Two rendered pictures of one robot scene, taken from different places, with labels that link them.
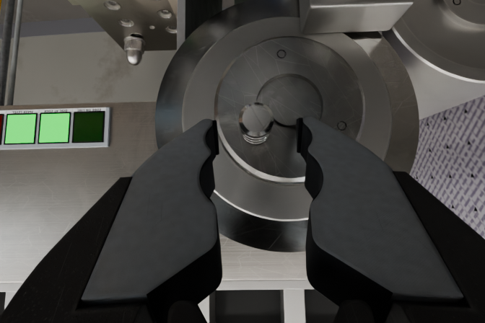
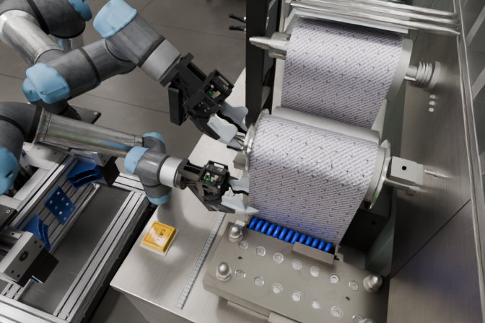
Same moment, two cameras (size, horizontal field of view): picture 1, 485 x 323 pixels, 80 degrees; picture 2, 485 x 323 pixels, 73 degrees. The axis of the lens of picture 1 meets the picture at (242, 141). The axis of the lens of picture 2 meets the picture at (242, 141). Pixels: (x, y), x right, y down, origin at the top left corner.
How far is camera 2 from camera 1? 73 cm
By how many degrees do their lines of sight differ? 98
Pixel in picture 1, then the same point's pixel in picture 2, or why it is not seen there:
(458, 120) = (324, 108)
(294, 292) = (473, 91)
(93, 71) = not seen: outside the picture
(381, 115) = not seen: hidden behind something
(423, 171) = (355, 101)
